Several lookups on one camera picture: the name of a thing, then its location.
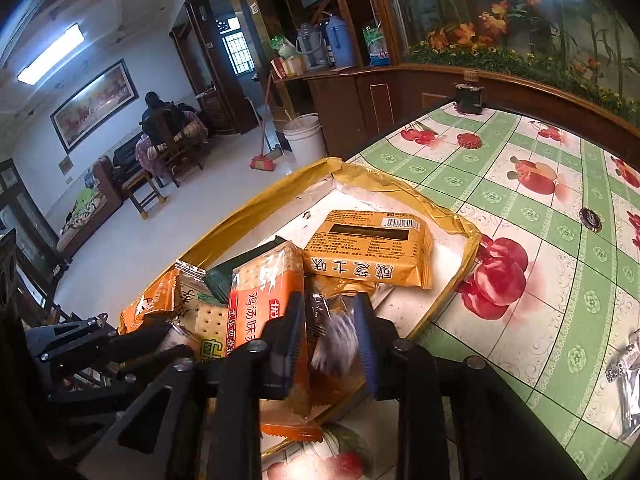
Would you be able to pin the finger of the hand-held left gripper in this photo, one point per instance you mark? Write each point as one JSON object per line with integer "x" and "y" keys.
{"x": 132, "y": 375}
{"x": 135, "y": 337}

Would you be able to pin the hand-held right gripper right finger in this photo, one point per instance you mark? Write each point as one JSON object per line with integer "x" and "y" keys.
{"x": 367, "y": 352}

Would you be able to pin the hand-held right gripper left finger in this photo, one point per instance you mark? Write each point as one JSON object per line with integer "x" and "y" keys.
{"x": 295, "y": 345}

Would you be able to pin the small black and white candy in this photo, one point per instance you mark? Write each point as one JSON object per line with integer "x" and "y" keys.
{"x": 335, "y": 345}

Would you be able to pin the orange snack packet white logo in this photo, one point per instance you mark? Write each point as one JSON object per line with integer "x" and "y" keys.
{"x": 150, "y": 305}

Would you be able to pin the orange cracker packet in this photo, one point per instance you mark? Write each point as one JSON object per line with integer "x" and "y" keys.
{"x": 260, "y": 285}

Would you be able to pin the clear brown snack packet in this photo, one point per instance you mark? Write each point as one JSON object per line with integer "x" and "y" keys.
{"x": 191, "y": 285}

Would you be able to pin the dark green snack packet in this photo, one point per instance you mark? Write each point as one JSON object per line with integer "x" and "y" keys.
{"x": 235, "y": 275}

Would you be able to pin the large orange biscuit packet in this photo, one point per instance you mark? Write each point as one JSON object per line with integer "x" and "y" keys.
{"x": 370, "y": 250}

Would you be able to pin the cardboard box with yellow tape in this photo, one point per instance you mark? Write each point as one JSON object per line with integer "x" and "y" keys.
{"x": 350, "y": 195}

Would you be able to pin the black and white candy packet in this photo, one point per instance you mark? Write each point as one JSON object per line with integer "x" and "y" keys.
{"x": 625, "y": 365}

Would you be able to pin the wooden bench floral cushion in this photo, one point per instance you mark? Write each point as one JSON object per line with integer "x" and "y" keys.
{"x": 87, "y": 215}

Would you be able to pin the wooden stool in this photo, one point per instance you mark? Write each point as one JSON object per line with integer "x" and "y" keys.
{"x": 142, "y": 192}

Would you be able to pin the dark wooden glass cabinet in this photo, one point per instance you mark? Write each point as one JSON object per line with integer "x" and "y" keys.
{"x": 25, "y": 210}

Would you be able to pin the red broom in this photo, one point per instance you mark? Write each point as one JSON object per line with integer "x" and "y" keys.
{"x": 264, "y": 162}

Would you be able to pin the black sofa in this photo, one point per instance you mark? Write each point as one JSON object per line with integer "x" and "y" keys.
{"x": 127, "y": 152}

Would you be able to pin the wooden chair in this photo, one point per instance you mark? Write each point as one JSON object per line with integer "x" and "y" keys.
{"x": 187, "y": 145}

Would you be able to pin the white plastic bucket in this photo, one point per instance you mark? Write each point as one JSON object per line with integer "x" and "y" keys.
{"x": 306, "y": 142}

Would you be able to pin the red bottle cap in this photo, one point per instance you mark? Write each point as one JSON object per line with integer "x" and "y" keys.
{"x": 470, "y": 141}

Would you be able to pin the low wooden cabinet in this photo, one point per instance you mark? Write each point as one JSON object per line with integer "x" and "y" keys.
{"x": 350, "y": 105}

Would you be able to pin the dark bottle cap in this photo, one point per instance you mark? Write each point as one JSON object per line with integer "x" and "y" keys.
{"x": 591, "y": 220}

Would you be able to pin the dark sauce bottle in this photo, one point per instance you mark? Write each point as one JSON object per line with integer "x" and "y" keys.
{"x": 469, "y": 97}

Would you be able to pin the red and white boxes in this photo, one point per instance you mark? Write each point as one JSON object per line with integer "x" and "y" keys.
{"x": 290, "y": 67}

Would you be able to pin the ceiling light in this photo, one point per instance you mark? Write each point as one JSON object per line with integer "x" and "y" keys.
{"x": 50, "y": 55}

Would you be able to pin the grey thermos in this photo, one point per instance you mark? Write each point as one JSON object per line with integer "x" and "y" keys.
{"x": 311, "y": 47}

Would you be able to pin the barred window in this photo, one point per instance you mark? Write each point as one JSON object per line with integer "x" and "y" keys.
{"x": 239, "y": 50}

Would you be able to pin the blue thermos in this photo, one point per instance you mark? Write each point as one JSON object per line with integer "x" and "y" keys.
{"x": 341, "y": 42}

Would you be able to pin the green and white bag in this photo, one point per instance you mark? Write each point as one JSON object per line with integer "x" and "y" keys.
{"x": 376, "y": 45}

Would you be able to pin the framed wall painting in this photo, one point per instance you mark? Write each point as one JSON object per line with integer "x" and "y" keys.
{"x": 95, "y": 105}

